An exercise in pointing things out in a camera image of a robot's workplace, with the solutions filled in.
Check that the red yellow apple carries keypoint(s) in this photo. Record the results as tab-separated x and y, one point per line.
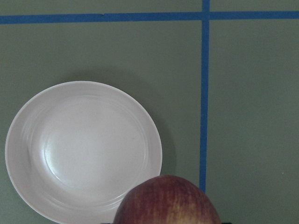
166	199

